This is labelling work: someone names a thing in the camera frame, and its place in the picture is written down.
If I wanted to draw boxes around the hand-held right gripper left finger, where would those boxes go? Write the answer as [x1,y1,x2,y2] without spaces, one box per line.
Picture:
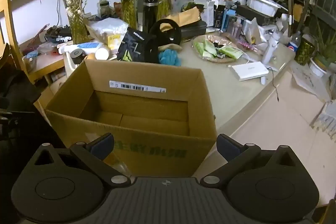
[26,133,132,189]

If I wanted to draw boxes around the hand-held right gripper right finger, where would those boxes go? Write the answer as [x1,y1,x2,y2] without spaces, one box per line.
[200,133,305,189]

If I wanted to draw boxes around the brown cardboard box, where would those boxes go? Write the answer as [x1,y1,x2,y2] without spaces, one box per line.
[43,59,218,177]

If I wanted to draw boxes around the teal blue cloth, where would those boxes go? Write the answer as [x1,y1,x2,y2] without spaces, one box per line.
[157,44,182,66]

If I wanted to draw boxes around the black printed pouch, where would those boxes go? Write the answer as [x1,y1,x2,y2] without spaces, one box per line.
[116,27,147,62]

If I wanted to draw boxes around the black fuzzy earmuffs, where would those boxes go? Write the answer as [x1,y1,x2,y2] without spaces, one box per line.
[144,19,182,64]

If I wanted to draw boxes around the white power bank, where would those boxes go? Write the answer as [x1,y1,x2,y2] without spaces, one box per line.
[231,61,269,81]

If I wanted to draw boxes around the white tray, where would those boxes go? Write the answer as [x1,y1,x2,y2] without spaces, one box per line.
[63,52,87,77]

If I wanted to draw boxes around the white cap brown bottle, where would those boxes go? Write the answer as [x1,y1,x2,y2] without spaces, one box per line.
[87,46,111,60]

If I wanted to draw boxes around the green wet wipe packet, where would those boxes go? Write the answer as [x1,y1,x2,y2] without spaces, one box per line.
[203,40,217,56]
[195,42,208,58]
[218,45,243,59]

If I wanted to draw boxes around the black lid jar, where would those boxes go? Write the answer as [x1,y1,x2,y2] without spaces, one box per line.
[70,49,84,64]

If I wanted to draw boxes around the wooden side table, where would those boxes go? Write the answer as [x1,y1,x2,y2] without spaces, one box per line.
[22,27,67,84]

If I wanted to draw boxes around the white blue lotion tube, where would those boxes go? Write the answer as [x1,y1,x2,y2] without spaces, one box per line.
[58,42,101,54]

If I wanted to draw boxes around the pink comb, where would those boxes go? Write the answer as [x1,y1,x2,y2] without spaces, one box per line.
[236,40,260,53]

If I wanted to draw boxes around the small black packets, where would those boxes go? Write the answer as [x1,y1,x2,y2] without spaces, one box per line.
[213,40,226,56]

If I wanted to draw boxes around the newspaper sheet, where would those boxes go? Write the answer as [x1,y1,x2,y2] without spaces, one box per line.
[290,63,332,102]

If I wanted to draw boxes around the yellow medicine box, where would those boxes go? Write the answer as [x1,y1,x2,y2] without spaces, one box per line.
[106,34,124,51]

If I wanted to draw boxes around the white handheld gimbal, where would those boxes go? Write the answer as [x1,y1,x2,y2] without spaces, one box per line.
[259,27,281,85]

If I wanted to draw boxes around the glass plate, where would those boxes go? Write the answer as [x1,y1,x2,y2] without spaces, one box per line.
[192,34,260,64]

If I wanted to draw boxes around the pink pump bottle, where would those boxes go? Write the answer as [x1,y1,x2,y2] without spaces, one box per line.
[232,18,243,38]

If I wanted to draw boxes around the white foil bag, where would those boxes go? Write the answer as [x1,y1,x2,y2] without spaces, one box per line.
[244,18,263,44]

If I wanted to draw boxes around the potted plant in white pot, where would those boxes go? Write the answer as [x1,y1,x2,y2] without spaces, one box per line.
[308,38,336,77]

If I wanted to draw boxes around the white plastic bag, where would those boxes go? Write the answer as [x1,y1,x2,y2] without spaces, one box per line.
[87,18,129,42]

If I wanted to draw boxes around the black hard case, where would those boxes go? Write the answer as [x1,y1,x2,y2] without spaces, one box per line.
[180,21,208,39]

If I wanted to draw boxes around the cola bottle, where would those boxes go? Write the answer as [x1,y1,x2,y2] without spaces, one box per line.
[287,31,302,52]

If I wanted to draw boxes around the blue box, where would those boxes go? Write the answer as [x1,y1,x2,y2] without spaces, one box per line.
[222,9,237,31]

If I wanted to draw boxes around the black carton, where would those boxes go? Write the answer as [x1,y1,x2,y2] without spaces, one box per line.
[214,5,227,29]

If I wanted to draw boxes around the white carton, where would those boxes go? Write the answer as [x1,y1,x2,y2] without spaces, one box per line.
[206,0,218,28]

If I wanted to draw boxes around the black box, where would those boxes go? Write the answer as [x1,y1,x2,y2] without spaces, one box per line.
[236,5,276,25]

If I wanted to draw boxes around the dark glass jar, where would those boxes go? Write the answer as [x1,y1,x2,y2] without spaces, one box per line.
[98,0,112,18]

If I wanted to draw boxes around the brown paper envelope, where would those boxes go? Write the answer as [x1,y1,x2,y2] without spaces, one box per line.
[164,7,201,26]

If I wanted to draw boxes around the black thermos bottle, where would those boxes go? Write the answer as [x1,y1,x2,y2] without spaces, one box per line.
[142,0,159,34]

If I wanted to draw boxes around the white food container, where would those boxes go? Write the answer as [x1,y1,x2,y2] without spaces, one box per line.
[247,0,281,16]

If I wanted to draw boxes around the wooden chair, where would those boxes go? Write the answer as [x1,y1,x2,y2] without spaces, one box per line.
[0,0,36,84]

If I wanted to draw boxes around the thin black cable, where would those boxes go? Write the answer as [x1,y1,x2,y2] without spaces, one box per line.
[267,67,280,102]

